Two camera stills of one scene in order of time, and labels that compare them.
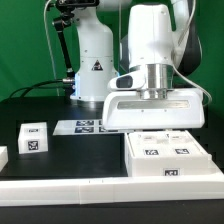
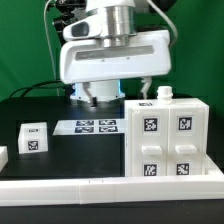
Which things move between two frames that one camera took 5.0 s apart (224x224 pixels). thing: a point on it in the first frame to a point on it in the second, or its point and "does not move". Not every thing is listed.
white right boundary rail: x=212 y=168 does not move
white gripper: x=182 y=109 to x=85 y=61
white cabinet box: x=165 y=153 does not move
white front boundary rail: x=110 y=191 does not move
